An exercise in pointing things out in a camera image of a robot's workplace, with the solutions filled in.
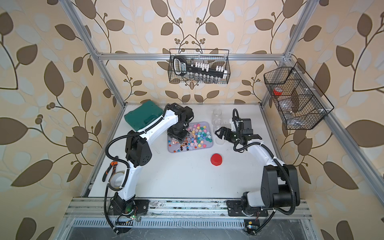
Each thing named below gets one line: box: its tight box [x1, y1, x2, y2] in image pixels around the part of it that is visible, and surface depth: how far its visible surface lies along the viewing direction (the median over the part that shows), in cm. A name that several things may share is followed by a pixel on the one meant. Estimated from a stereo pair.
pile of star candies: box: [187, 123, 213, 148], surface depth 103 cm
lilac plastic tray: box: [168, 121, 214, 153], surface depth 101 cm
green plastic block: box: [124, 100, 164, 132], surface depth 111 cm
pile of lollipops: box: [168, 136, 198, 153], surface depth 98 cm
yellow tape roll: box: [109, 171, 125, 189], surface depth 85 cm
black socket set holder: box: [173, 55, 228, 84], surface depth 87 cm
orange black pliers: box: [102, 155, 119, 182], surface depth 88 cm
